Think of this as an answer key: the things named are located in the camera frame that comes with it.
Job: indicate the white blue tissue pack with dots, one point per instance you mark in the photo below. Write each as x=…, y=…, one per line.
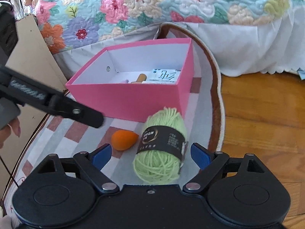
x=163, y=76

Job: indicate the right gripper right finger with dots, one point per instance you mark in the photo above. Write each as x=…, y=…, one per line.
x=211, y=166

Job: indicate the finger of the left gripper with black tip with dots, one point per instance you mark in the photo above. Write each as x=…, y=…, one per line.
x=69, y=108

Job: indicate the green yarn ball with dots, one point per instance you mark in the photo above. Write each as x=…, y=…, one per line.
x=161, y=149

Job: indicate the orange makeup sponge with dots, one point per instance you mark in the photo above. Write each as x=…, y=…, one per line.
x=123, y=139

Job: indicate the beige wooden cabinet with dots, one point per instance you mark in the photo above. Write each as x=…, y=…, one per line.
x=35, y=68

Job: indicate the person left hand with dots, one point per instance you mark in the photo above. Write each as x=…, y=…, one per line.
x=12, y=127

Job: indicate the floral quilt bedspread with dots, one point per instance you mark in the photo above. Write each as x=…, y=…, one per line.
x=71, y=24

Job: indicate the gold foundation bottle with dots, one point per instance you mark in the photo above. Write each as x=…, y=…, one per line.
x=141, y=78

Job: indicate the white bed skirt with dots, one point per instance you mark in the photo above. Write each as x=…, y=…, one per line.
x=238, y=49

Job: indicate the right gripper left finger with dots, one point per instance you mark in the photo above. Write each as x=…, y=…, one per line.
x=90, y=166

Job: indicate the pink cardboard box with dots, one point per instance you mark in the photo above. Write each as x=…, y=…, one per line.
x=98, y=83

